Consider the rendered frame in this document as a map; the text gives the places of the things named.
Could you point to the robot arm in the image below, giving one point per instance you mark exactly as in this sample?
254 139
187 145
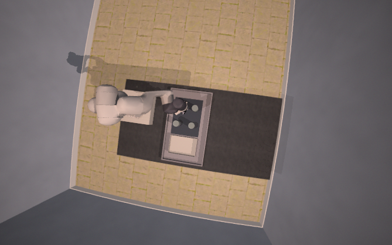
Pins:
110 104

